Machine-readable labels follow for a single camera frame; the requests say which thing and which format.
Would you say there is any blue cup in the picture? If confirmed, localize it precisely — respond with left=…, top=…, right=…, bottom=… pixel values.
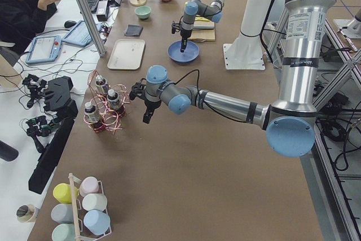
left=83, top=209, right=111, bottom=235

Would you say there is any green cup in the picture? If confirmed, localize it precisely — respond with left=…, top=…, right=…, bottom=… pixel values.
left=51, top=224, right=76, bottom=241

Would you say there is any cream rabbit tray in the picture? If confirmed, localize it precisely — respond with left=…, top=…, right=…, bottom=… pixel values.
left=107, top=39, right=146, bottom=71

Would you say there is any seated person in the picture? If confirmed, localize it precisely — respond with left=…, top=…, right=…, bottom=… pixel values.
left=1, top=0, right=60, bottom=55

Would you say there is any green bowl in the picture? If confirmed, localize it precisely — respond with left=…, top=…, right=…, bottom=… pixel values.
left=135, top=6, right=152, bottom=20

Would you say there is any wooden cutting board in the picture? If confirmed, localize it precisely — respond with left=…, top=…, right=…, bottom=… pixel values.
left=189, top=16, right=215, bottom=42

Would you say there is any tape roll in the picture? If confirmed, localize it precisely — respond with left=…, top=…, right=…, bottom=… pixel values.
left=16, top=204, right=39, bottom=223

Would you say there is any grey folded cloth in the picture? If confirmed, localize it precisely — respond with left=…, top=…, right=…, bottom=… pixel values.
left=124, top=24, right=143, bottom=37

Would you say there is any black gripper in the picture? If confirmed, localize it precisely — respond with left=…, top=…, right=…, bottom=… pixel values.
left=143, top=99, right=161, bottom=124
left=180, top=29, right=192, bottom=52

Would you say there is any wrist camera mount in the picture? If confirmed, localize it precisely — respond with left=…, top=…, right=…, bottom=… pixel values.
left=129, top=81, right=146, bottom=100
left=171, top=21, right=182, bottom=34

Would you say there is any tea bottle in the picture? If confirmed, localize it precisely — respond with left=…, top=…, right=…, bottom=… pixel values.
left=95, top=75, right=109, bottom=95
left=107, top=89, right=125, bottom=116
left=84, top=102, right=103, bottom=132

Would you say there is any copper wire bottle rack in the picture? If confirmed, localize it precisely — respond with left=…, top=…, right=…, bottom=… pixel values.
left=83, top=70, right=130, bottom=134

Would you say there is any tea bottle front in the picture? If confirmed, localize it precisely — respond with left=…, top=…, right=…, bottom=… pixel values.
left=84, top=102, right=103, bottom=132

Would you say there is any tea bottle middle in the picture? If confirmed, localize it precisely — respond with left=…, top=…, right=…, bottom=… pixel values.
left=107, top=89, right=125, bottom=116

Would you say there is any white cup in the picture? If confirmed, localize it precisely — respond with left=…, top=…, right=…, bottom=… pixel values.
left=82, top=194, right=108, bottom=212

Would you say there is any computer mouse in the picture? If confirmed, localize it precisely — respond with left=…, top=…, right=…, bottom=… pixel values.
left=64, top=20, right=77, bottom=28

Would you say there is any pink cup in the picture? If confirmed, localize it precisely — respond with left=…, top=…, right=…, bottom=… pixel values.
left=79, top=176, right=99, bottom=197

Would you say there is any blue teach pendant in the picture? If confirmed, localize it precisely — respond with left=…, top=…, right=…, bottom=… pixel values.
left=25, top=35, right=61, bottom=64
left=61, top=20, right=93, bottom=47

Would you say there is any grey cup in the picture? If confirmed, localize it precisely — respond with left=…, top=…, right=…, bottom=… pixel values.
left=51, top=203, right=73, bottom=224

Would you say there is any tea bottle back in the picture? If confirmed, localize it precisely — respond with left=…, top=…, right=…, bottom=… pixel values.
left=95, top=75, right=109, bottom=95

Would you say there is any aluminium frame post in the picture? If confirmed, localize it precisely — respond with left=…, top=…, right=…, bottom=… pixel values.
left=76, top=0, right=106, bottom=57

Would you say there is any white cup rack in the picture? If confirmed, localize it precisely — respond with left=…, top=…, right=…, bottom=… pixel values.
left=68, top=173, right=112, bottom=240

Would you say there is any yellow cup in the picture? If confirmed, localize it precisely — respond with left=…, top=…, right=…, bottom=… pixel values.
left=52, top=183, right=72, bottom=204

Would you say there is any steel muddler black cap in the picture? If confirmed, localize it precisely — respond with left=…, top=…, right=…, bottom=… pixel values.
left=193, top=25, right=215, bottom=30

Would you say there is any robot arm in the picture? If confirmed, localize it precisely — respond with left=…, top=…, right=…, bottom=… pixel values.
left=141, top=0, right=336, bottom=157
left=179, top=0, right=225, bottom=52

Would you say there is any blue plate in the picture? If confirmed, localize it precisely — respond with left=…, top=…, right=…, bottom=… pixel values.
left=168, top=41, right=200, bottom=63

